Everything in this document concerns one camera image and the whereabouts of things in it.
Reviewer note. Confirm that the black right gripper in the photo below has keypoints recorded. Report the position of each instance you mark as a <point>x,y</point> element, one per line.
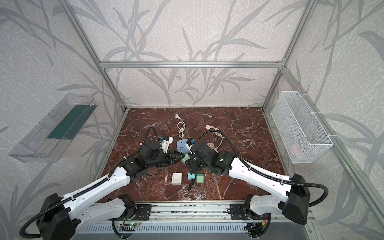
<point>194,160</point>

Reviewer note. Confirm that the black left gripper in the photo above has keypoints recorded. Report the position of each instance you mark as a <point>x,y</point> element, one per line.
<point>167,157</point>

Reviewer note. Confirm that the green charger adapter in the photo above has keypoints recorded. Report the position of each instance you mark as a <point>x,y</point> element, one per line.
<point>185,158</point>
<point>199,178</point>

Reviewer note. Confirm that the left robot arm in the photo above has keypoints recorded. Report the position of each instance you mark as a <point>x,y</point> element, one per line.
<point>61,217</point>

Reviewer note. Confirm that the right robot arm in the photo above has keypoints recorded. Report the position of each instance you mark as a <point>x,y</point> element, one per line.
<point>289,196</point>

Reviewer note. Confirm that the blue square power strip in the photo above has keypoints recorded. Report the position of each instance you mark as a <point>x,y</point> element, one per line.
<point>182,146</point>

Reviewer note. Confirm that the white charger adapter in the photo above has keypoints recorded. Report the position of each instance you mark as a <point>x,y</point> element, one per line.
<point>177,178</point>

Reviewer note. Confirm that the teal charger adapter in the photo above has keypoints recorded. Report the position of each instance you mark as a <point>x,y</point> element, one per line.
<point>191,176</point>

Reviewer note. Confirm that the right base wiring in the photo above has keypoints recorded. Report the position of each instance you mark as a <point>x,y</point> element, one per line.
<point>258,226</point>

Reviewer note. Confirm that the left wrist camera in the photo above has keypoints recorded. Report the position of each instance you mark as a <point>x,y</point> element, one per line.
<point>166,141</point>

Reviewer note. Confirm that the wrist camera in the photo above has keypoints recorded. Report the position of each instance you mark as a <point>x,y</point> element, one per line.
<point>166,141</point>
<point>190,142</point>

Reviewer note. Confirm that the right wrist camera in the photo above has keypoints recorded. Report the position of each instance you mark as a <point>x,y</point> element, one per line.
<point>190,142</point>

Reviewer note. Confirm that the aluminium front rail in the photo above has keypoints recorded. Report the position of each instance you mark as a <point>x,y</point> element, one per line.
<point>167,212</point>

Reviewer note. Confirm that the electronics board with wires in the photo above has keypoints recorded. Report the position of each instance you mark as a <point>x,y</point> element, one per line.
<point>123,226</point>

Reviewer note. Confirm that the white wire mesh basket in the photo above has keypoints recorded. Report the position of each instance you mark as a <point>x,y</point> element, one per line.
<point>302,134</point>

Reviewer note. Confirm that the clear plastic wall shelf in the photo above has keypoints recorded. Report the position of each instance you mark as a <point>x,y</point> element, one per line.
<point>50,138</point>

